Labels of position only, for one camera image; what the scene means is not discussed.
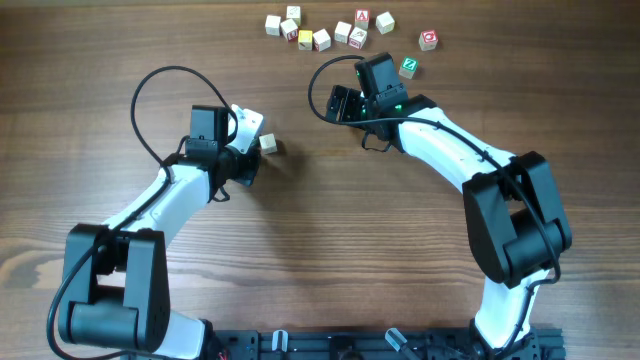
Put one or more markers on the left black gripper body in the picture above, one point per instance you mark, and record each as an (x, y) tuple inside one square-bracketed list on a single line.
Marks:
[(251, 167)]

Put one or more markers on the red letter O block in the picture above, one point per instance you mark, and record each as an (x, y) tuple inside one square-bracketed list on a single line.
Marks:
[(428, 40)]

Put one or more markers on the plain wooden block right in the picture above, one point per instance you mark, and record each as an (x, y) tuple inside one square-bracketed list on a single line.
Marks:
[(385, 22)]

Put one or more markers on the wooden block drawing top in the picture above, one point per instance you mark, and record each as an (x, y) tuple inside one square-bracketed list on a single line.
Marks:
[(357, 38)]

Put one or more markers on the plain wooden block centre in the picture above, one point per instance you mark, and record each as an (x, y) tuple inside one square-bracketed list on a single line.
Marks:
[(342, 32)]

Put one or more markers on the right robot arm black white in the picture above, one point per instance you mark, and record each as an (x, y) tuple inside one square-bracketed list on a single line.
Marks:
[(516, 224)]

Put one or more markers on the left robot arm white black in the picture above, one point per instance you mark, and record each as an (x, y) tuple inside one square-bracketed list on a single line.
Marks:
[(115, 291)]

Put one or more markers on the plain wooden block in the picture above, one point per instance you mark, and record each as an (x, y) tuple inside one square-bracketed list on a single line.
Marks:
[(342, 32), (385, 22), (272, 25)]

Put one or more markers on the green letter Z block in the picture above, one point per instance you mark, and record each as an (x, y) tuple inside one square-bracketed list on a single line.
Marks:
[(408, 67)]

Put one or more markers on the yellow top wooden block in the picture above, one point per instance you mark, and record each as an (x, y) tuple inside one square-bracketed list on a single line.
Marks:
[(305, 40)]

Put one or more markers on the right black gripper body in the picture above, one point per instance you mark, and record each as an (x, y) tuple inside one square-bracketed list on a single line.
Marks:
[(355, 106)]

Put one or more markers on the red letter A block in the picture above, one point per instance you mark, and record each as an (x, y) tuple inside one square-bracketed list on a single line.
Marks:
[(362, 18)]

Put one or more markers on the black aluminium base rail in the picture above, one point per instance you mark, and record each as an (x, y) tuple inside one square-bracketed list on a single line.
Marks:
[(444, 343)]

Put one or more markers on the wooden block red edge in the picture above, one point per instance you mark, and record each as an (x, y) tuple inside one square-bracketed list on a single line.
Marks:
[(321, 40)]

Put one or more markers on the wooden block top left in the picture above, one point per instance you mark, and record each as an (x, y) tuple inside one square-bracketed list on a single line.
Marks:
[(293, 12)]

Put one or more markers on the wooden block red side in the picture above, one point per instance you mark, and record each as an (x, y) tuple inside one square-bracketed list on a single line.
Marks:
[(289, 30)]

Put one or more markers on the plain wooden block far left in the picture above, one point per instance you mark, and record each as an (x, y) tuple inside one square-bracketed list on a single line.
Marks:
[(272, 25)]

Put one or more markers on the wooden block red sides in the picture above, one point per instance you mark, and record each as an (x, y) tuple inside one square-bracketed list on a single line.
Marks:
[(268, 144)]

